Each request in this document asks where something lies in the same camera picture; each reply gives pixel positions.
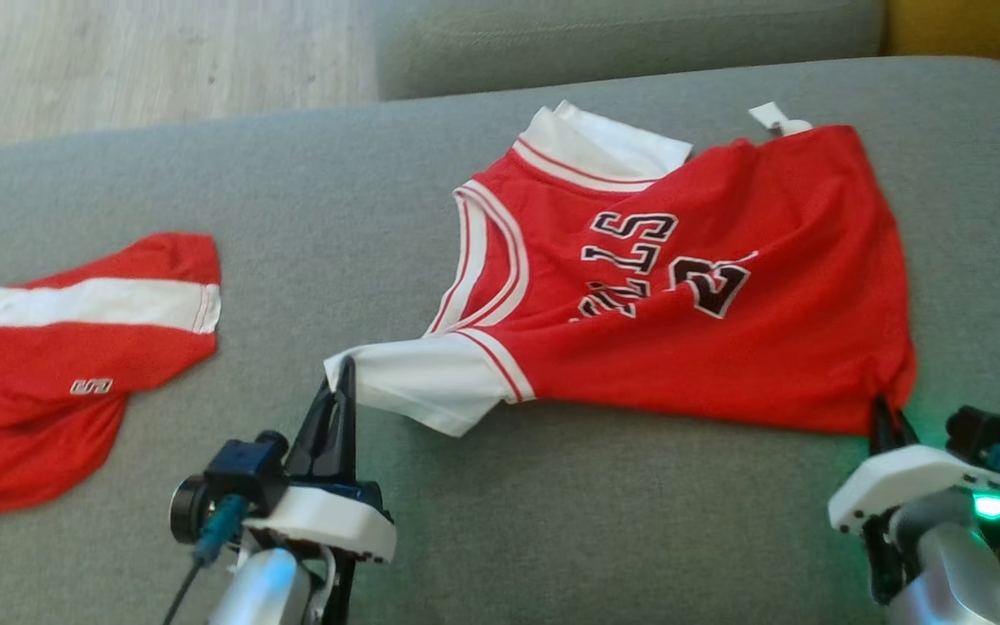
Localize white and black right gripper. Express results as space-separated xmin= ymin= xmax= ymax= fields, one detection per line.
xmin=828 ymin=396 xmax=1000 ymax=562

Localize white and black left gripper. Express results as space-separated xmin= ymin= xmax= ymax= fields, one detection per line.
xmin=244 ymin=356 xmax=398 ymax=565

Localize red basketball jersey white sleeves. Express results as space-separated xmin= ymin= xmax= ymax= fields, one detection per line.
xmin=324 ymin=100 xmax=918 ymax=438

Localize red shorts with white stripe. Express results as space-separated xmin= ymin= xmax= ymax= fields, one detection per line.
xmin=0 ymin=232 xmax=222 ymax=514

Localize large grey sofa seat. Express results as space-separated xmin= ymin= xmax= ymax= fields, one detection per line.
xmin=0 ymin=56 xmax=1000 ymax=625

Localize large yellow sofa backrest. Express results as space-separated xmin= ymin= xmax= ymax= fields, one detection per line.
xmin=886 ymin=0 xmax=1000 ymax=85

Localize grey sofa seat cushion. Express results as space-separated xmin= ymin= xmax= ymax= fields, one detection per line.
xmin=376 ymin=0 xmax=889 ymax=102

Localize left camera cable teal plug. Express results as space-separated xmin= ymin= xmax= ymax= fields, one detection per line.
xmin=160 ymin=493 xmax=251 ymax=625

